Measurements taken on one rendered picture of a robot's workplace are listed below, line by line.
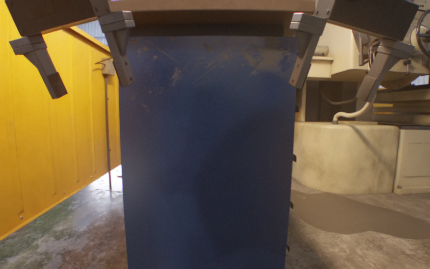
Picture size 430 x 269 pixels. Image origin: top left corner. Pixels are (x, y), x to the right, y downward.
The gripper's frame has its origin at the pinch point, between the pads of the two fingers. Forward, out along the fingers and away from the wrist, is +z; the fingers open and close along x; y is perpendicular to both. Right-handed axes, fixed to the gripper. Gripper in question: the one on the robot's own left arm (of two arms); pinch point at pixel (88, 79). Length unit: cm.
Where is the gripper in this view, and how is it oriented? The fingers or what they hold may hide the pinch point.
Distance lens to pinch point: 40.4
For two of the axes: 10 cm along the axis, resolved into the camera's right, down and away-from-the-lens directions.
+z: 1.6, 8.7, 4.7
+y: 0.7, -4.9, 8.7
